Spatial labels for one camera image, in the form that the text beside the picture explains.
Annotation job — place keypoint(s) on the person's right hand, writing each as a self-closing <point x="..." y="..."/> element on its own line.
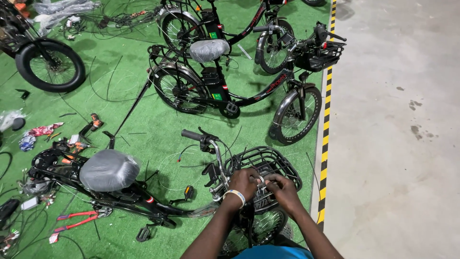
<point x="287" y="194"/>

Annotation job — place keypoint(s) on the person's left hand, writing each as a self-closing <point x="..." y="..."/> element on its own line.
<point x="242" y="181"/>

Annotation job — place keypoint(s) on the person's right fingers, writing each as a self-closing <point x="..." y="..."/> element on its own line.
<point x="274" y="184"/>

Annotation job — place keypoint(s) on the person's left fingers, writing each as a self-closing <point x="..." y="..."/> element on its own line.
<point x="254" y="178"/>

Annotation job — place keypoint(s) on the white zip tie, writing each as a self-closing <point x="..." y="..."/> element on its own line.
<point x="262" y="184"/>

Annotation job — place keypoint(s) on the white wristband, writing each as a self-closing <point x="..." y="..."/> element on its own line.
<point x="235" y="196"/>

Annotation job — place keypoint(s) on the person's blue shirt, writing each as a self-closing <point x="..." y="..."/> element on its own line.
<point x="273" y="252"/>

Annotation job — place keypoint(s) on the yellow black hazard tape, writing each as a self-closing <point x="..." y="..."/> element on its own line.
<point x="325" y="126"/>

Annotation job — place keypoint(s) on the black electric bike with basket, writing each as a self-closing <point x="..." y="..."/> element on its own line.
<point x="222" y="93"/>

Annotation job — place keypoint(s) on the black electric bike unfinished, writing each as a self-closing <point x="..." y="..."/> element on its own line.
<point x="143" y="199"/>

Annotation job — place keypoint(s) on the green artificial turf mat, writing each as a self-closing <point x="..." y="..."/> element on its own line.
<point x="151" y="133"/>

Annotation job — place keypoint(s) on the small plastic-wrapped bike saddle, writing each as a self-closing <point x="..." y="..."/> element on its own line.
<point x="208" y="50"/>

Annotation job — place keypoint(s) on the long black metal bar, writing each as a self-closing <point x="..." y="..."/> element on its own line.
<point x="131" y="109"/>

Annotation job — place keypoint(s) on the large plastic-wrapped bike saddle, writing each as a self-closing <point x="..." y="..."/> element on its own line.
<point x="107" y="171"/>

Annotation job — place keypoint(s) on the black electric bike red lettering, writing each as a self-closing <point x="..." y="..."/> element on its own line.
<point x="215" y="25"/>

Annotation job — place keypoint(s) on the colourful rag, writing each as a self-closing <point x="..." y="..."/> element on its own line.
<point x="39" y="132"/>

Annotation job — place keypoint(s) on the small white box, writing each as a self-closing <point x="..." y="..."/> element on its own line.
<point x="29" y="203"/>

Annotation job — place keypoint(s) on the black fat-tyre bike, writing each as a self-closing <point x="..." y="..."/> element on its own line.
<point x="46" y="64"/>

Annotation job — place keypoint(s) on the black round cap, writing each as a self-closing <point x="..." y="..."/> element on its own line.
<point x="18" y="123"/>

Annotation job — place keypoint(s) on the black bag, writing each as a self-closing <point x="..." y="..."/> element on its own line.
<point x="8" y="212"/>

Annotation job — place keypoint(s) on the clear plastic bag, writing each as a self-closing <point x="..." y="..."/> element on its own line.
<point x="7" y="118"/>

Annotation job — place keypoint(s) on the heap of clear plastic wrapping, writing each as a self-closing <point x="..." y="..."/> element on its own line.
<point x="61" y="9"/>

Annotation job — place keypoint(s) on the small black bracket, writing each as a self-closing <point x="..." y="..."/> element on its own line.
<point x="24" y="94"/>

